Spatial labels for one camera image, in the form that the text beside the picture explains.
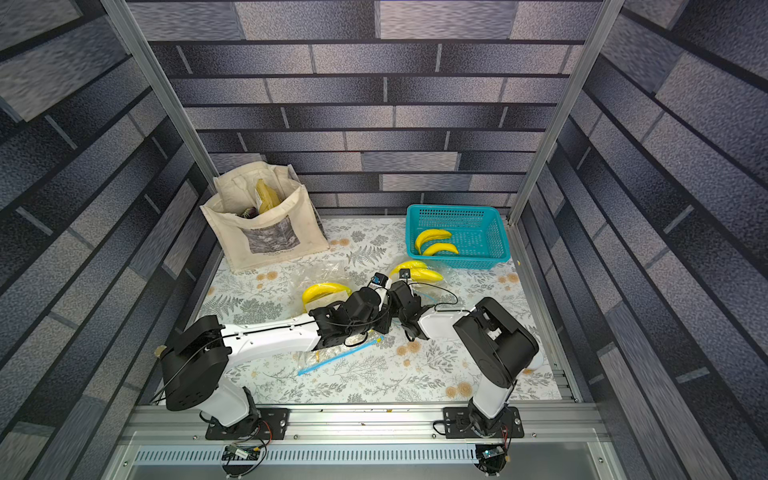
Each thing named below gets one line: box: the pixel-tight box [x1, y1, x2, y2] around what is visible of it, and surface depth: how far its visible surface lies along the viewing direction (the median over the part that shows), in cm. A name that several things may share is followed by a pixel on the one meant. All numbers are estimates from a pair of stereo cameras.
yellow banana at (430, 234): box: [415, 229, 452, 253], surface depth 109 cm
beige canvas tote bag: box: [199, 162, 330, 271], surface depth 98 cm
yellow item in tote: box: [256, 178, 281, 214], surface depth 97 cm
